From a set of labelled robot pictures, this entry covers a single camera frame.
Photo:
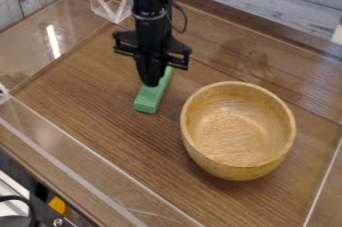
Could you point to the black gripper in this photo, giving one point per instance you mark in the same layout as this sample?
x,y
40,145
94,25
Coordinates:
x,y
151,45

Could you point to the green rectangular block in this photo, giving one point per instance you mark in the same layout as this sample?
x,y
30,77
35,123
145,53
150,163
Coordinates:
x,y
150,95

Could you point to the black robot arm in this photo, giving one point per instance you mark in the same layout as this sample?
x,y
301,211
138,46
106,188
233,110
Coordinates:
x,y
153,9

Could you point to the brown wooden bowl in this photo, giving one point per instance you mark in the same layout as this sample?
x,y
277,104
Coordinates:
x,y
238,130

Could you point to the yellow label on device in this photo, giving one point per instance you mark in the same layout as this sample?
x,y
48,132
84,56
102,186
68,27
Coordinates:
x,y
58,205

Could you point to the clear acrylic corner bracket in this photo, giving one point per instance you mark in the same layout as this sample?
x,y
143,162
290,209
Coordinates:
x,y
115,11

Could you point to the clear acrylic front wall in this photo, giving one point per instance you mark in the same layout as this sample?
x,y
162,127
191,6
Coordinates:
x,y
100,151

